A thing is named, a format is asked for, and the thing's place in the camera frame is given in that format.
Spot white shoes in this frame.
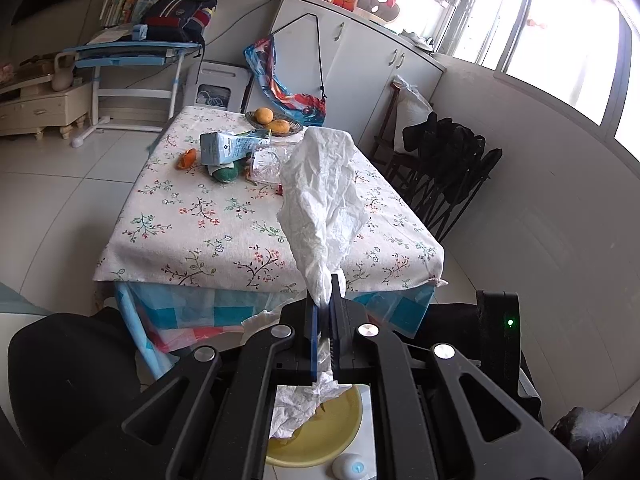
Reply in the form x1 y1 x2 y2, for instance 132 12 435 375
400 30 436 50

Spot floral tablecloth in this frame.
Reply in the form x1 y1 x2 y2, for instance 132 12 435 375
92 106 446 293

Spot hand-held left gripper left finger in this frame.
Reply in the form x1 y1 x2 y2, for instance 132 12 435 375
65 297 323 480

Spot blue white milk carton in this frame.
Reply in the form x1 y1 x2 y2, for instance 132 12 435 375
200 129 272 168

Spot dark fruit plate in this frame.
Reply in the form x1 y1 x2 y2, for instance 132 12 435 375
245 110 305 137

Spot yellow plastic basin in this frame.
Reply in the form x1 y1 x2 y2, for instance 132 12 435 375
265 384 363 467

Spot window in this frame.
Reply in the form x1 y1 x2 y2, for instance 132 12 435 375
440 0 640 161

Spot white bag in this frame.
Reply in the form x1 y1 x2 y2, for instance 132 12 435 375
395 76 435 153

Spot white round device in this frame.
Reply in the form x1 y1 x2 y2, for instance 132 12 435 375
331 452 367 480

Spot row of books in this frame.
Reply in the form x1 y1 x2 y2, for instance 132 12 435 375
97 0 161 28

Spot white cabinet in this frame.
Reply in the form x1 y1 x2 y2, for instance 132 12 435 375
270 0 446 156

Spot blue checked under cloth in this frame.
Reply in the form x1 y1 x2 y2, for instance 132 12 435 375
97 280 436 381

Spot black wire hanger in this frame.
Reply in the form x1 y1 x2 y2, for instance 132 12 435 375
272 12 328 107

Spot wooden chair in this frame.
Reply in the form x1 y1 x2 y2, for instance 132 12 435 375
372 75 436 163

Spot colourful plastic bag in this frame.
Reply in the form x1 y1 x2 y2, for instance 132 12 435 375
243 35 328 127

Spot clear plastic bottle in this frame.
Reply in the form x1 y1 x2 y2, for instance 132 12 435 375
245 142 301 185

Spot cream drawer cabinet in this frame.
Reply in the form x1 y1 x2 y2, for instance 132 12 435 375
0 80 93 138

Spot black plastic bag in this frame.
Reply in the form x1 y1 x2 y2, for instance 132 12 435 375
550 407 632 467

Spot dark striped backpack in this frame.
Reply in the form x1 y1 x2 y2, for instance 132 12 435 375
140 0 218 43

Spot black office chair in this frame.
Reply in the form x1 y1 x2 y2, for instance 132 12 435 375
7 307 166 480

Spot white step stool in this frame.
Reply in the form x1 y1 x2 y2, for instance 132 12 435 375
187 60 251 111

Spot black folding chairs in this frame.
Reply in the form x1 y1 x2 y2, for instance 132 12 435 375
402 112 503 243

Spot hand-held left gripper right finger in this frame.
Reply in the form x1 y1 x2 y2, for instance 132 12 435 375
327 273 586 480

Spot blue study desk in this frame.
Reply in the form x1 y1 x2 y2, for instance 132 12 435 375
55 42 203 148

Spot beige jug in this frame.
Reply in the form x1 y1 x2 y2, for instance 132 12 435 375
52 52 76 92

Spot white tissue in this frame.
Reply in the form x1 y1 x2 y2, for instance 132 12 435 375
269 127 370 441

